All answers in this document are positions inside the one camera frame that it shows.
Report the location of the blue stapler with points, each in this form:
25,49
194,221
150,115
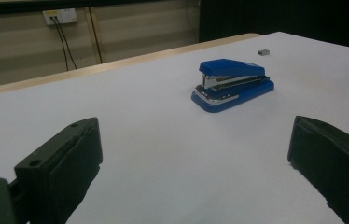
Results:
231,68

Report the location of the white wall socket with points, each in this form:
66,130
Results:
67,15

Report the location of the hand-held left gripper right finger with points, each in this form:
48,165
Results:
334,161

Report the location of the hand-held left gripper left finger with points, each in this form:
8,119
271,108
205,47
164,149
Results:
60,168

